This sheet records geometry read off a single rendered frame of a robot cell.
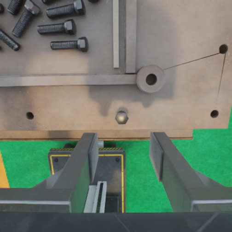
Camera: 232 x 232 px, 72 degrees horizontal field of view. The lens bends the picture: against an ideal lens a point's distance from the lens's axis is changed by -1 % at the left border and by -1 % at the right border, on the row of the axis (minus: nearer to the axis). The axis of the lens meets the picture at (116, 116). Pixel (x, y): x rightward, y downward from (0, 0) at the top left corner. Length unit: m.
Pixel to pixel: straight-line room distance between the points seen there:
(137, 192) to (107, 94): 1.92
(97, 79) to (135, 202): 2.05
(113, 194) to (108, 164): 0.32
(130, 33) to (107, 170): 1.40
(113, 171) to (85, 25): 1.40
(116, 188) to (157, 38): 1.52
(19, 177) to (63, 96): 2.08
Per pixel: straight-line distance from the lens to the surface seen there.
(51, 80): 0.26
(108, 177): 1.60
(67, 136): 0.44
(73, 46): 0.26
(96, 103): 0.27
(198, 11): 0.30
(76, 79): 0.25
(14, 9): 0.30
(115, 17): 0.26
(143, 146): 1.82
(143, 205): 2.27
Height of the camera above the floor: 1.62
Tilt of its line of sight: 75 degrees down
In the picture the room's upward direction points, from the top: 177 degrees counter-clockwise
